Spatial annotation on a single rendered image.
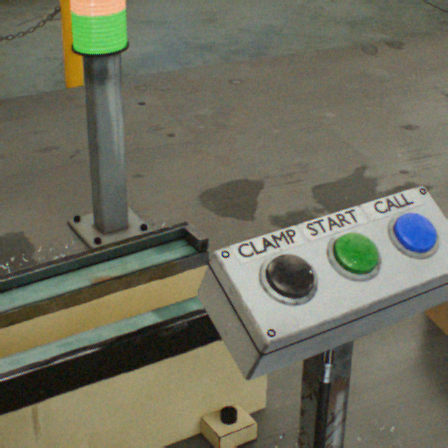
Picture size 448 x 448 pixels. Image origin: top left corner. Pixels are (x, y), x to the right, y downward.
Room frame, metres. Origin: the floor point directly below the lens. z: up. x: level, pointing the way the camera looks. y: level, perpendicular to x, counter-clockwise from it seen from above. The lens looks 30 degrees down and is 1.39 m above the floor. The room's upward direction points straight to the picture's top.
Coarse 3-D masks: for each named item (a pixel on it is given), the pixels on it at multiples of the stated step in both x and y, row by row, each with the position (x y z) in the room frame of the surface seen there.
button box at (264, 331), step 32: (416, 192) 0.60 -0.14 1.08; (320, 224) 0.55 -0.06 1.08; (352, 224) 0.56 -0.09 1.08; (384, 224) 0.57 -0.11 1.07; (224, 256) 0.52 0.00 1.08; (256, 256) 0.52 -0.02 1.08; (320, 256) 0.53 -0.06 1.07; (384, 256) 0.54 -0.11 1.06; (416, 256) 0.55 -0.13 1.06; (224, 288) 0.51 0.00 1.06; (256, 288) 0.50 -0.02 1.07; (320, 288) 0.51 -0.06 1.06; (352, 288) 0.52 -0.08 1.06; (384, 288) 0.52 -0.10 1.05; (416, 288) 0.53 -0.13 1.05; (224, 320) 0.51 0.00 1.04; (256, 320) 0.48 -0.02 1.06; (288, 320) 0.49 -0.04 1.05; (320, 320) 0.49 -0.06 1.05; (352, 320) 0.51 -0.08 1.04; (384, 320) 0.53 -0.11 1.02; (256, 352) 0.48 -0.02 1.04; (288, 352) 0.49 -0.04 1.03; (320, 352) 0.52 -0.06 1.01
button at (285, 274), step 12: (276, 264) 0.51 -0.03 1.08; (288, 264) 0.51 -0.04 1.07; (300, 264) 0.52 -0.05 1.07; (276, 276) 0.50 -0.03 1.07; (288, 276) 0.51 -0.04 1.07; (300, 276) 0.51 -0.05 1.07; (312, 276) 0.51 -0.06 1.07; (276, 288) 0.50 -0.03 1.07; (288, 288) 0.50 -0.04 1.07; (300, 288) 0.50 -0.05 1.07; (312, 288) 0.51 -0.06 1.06
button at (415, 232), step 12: (408, 216) 0.57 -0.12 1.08; (420, 216) 0.57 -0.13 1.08; (396, 228) 0.56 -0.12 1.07; (408, 228) 0.56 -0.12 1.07; (420, 228) 0.56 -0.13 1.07; (432, 228) 0.56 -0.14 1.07; (408, 240) 0.55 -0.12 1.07; (420, 240) 0.55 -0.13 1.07; (432, 240) 0.55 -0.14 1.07; (420, 252) 0.55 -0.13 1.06
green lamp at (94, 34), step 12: (72, 12) 1.03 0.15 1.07; (120, 12) 1.02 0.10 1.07; (72, 24) 1.03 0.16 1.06; (84, 24) 1.01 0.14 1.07; (96, 24) 1.01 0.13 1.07; (108, 24) 1.01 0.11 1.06; (120, 24) 1.02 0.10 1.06; (84, 36) 1.01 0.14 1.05; (96, 36) 1.01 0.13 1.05; (108, 36) 1.01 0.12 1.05; (120, 36) 1.02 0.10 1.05; (84, 48) 1.01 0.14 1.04; (96, 48) 1.01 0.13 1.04; (108, 48) 1.01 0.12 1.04; (120, 48) 1.02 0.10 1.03
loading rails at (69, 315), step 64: (64, 256) 0.77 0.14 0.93; (128, 256) 0.78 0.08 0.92; (192, 256) 0.79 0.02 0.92; (0, 320) 0.69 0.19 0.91; (64, 320) 0.72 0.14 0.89; (128, 320) 0.68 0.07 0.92; (192, 320) 0.67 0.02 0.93; (0, 384) 0.59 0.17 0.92; (64, 384) 0.61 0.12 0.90; (128, 384) 0.64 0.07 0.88; (192, 384) 0.67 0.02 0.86; (256, 384) 0.70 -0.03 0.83
